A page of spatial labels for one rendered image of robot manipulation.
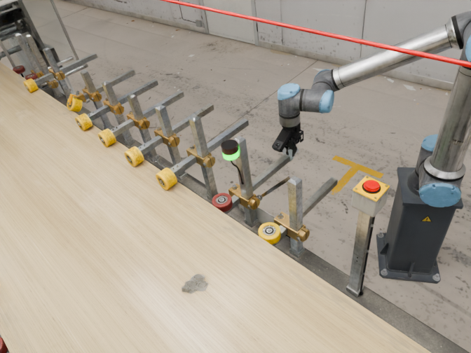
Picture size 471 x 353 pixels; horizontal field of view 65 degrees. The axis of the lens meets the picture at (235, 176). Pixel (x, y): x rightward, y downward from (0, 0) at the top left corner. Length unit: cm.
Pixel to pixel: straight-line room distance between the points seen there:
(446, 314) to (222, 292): 140
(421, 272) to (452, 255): 25
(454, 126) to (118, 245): 129
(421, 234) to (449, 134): 71
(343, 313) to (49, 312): 93
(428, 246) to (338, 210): 69
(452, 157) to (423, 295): 97
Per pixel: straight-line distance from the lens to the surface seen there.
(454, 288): 242
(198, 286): 124
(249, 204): 150
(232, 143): 130
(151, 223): 148
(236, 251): 131
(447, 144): 158
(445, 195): 169
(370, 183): 104
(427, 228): 208
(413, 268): 235
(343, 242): 246
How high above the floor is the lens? 195
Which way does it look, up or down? 42 degrees down
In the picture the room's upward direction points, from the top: 10 degrees counter-clockwise
